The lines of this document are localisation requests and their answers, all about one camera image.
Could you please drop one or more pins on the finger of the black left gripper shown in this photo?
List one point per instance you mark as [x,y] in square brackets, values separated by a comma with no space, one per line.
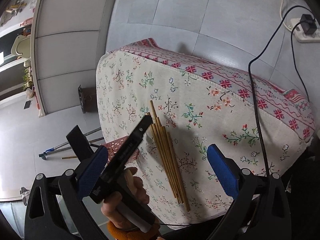
[108,181]

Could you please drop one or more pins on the dark trash bin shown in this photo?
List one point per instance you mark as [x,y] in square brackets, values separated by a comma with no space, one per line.
[88,99]

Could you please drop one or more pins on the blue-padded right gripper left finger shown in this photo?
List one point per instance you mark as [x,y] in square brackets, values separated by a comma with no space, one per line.
[43,217]

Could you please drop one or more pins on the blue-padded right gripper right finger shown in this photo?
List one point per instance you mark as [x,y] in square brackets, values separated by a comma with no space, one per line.
[259,209]

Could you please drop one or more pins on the bamboo chopstick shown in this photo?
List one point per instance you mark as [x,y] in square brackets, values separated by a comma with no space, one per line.
[171,168]
[156,144]
[158,126]
[178,174]

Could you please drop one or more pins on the mop with metal handle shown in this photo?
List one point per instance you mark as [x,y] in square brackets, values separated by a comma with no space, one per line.
[64,146]

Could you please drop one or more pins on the bamboo chopstick longest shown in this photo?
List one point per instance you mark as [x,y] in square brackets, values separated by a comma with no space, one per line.
[163,151]

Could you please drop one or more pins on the floral tablecloth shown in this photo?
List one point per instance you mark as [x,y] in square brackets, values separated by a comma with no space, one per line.
[258,125]

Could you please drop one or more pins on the pink perforated utensil holder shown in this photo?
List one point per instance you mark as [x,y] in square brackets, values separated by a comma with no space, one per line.
[114,146]

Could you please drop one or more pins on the black power adapter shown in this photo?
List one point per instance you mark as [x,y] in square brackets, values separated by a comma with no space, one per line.
[308,24]

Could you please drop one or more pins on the beige cutting board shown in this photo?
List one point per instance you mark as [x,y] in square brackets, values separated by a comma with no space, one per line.
[21,46]

